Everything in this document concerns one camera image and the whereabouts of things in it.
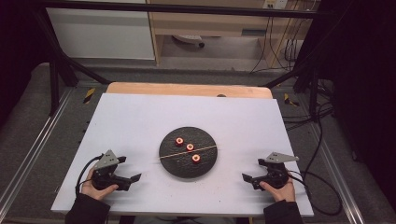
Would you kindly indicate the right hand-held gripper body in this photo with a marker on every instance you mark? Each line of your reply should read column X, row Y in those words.
column 277, row 174

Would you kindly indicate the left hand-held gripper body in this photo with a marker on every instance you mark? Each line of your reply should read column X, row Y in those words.
column 104, row 174

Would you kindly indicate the thin bamboo skewer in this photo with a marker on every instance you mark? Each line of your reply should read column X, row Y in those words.
column 174, row 154

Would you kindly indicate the black round plate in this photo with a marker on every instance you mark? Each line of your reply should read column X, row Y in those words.
column 183, row 168

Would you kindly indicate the person's left hand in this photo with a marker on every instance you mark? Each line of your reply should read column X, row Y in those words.
column 96, row 193

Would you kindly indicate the person's right hand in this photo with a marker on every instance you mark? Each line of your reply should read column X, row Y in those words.
column 285, row 194

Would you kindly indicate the white board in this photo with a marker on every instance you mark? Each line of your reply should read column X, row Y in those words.
column 140, row 124

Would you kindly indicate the yellow black striped tape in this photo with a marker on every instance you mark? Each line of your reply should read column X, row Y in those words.
column 89, row 95
column 291, row 100

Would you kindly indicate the wooden table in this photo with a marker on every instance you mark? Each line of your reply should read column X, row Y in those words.
column 186, row 90

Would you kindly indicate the white cabinet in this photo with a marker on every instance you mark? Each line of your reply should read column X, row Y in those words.
column 99, row 34

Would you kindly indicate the black curtain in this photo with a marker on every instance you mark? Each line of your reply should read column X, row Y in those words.
column 18, row 46
column 364, row 77

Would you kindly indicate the white chair base leg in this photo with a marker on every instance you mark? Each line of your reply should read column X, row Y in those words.
column 188, row 39

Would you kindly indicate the light wooden desk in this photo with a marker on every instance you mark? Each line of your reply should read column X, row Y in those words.
column 218, row 23

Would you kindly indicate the aluminium rail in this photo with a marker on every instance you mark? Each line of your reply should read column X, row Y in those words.
column 339, row 174
column 34, row 149

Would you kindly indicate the white wall socket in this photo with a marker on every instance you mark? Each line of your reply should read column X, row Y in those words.
column 274, row 3

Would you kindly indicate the black metal frame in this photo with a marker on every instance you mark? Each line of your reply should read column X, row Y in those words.
column 186, row 9

